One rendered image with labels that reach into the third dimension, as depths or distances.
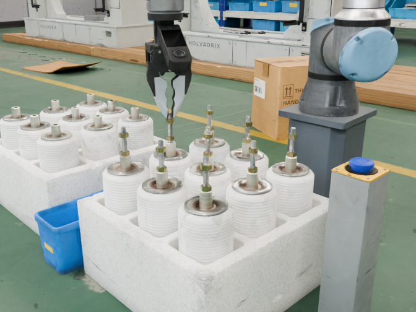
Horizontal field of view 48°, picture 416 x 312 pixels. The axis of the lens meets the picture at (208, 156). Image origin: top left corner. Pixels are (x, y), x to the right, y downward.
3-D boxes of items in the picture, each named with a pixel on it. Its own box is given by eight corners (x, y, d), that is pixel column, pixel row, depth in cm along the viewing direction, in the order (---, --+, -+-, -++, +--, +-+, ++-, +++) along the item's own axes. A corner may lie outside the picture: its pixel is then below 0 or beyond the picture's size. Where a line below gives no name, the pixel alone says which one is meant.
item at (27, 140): (52, 179, 136) (44, 119, 130) (68, 189, 129) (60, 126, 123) (19, 189, 130) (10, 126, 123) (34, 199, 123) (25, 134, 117)
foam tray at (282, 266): (210, 216, 129) (210, 155, 123) (333, 275, 103) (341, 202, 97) (83, 273, 104) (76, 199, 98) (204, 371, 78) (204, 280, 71)
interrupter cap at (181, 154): (148, 160, 100) (148, 157, 100) (160, 149, 107) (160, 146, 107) (182, 163, 99) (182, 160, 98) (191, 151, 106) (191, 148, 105)
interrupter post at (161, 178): (153, 186, 88) (153, 169, 86) (164, 183, 89) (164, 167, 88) (159, 190, 86) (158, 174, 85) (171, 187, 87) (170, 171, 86)
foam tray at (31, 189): (104, 165, 165) (101, 116, 159) (176, 200, 139) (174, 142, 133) (-8, 198, 140) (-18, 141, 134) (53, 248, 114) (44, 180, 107)
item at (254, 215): (223, 257, 97) (223, 177, 91) (268, 255, 98) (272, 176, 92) (226, 285, 88) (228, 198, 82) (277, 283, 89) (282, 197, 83)
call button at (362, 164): (356, 165, 81) (357, 154, 80) (377, 172, 78) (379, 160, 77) (343, 171, 78) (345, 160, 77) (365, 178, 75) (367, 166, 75)
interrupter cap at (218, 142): (203, 137, 115) (203, 134, 115) (230, 142, 112) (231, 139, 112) (187, 146, 109) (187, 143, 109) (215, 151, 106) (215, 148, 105)
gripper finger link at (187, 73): (190, 92, 100) (188, 51, 97) (192, 93, 98) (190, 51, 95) (169, 95, 98) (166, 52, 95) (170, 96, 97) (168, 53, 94)
